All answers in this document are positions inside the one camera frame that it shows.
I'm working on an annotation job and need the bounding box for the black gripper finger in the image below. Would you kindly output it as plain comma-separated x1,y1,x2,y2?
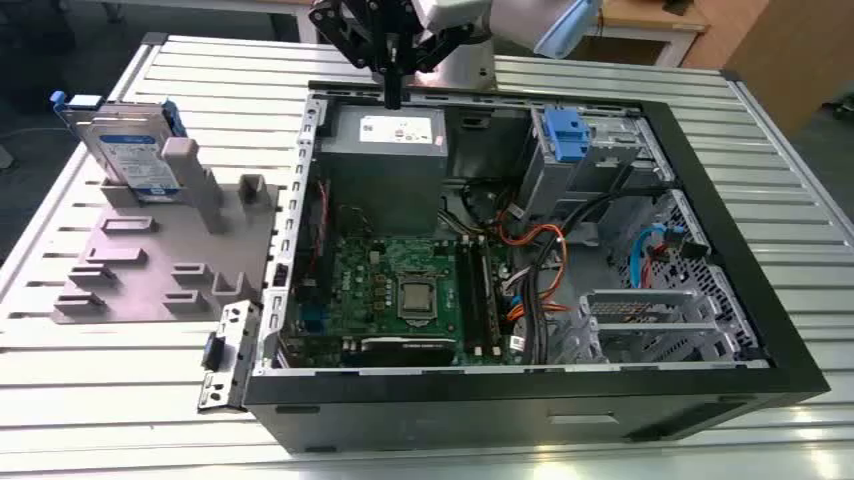
309,0,395,110
392,27,481,110

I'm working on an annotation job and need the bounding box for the hard disk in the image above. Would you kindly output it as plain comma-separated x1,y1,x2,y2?
49,91,185,204

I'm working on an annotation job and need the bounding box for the metal disk bay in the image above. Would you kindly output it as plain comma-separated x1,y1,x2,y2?
578,288,748,364

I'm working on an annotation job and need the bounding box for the blue plastic drive latch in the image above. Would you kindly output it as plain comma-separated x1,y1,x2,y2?
543,107,592,164

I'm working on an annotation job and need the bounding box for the grey power supply unit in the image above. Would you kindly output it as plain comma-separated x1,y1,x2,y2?
312,105,449,239

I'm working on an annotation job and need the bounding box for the metal optical drive cage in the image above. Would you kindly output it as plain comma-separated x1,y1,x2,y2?
519,107,672,221

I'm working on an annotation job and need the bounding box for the green motherboard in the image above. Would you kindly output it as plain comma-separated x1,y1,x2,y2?
285,234,528,369

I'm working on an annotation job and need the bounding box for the silver CPU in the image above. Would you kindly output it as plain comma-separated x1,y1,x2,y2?
399,281,439,312

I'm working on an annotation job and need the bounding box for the black RAM stick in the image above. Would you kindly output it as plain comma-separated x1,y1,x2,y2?
476,238,503,351

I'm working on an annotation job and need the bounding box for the grey parts rack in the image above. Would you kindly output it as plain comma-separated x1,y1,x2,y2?
50,138,281,325

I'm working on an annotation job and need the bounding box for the black graphics card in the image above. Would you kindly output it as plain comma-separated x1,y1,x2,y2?
339,335,459,369

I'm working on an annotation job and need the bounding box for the black PC case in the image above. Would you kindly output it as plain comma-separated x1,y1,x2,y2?
240,79,831,455

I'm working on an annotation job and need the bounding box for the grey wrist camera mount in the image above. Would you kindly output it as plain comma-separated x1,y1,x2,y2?
409,0,492,36

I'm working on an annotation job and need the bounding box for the orange wire bundle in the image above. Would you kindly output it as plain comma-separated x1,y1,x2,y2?
496,223,575,321

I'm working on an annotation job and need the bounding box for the white floor cable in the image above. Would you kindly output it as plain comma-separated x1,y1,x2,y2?
0,127,87,142

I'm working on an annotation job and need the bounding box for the blue data wire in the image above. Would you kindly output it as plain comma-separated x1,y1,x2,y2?
626,224,668,291

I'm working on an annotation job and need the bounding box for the black cable bundle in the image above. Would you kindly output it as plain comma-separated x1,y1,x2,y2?
519,187,668,364

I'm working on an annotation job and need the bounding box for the red power wire with plug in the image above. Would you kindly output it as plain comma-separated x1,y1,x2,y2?
650,239,710,262

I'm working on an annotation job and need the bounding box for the metal expansion slot bracket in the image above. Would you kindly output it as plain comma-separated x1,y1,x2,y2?
197,299,263,412

